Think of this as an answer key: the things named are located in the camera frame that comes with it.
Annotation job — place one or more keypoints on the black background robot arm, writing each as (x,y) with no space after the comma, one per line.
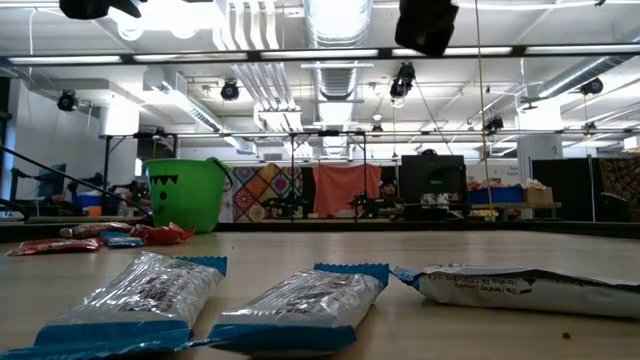
(287,202)
(362,202)

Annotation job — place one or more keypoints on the thin black diagonal rod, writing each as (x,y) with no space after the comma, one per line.
(75,180)

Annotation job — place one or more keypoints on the black background rig frame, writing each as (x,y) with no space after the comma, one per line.
(106,165)

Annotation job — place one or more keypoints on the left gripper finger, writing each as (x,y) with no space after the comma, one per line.
(125,5)

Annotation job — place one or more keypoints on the blue storage bin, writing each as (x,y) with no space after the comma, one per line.
(500,195)

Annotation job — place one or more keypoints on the black partition panel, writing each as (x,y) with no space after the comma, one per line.
(565,190)

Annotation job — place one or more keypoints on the black aluminium table frame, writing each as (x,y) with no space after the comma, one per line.
(490,227)

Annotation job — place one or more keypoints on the red candy packet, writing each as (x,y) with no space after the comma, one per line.
(162,234)
(55,246)

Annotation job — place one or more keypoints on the black monitor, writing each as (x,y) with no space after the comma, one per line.
(432,175)

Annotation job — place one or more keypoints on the black overhead light beam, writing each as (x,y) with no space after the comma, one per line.
(385,52)

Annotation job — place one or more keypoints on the silver blue candy bar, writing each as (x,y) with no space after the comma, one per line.
(135,300)
(122,242)
(525,295)
(300,310)

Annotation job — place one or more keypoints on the wood-pattern partition panel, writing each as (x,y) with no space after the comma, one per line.
(622,180)

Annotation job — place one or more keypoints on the person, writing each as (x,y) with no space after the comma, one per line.
(387,191)

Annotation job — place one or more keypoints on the ribbed silver ventilation duct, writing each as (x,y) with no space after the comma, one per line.
(337,80)

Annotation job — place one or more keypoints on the orange hanging cloth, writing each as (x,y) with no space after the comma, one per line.
(345,185)

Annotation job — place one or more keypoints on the green plastic monster bucket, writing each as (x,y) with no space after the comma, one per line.
(190,200)

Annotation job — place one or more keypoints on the colourful patchwork quilt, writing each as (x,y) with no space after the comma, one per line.
(250,195)

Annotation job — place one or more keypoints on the black ceiling-hung camera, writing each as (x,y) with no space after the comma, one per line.
(402,80)
(230,91)
(67,100)
(495,123)
(592,86)

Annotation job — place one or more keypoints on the brown cardboard box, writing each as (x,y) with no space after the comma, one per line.
(539,195)

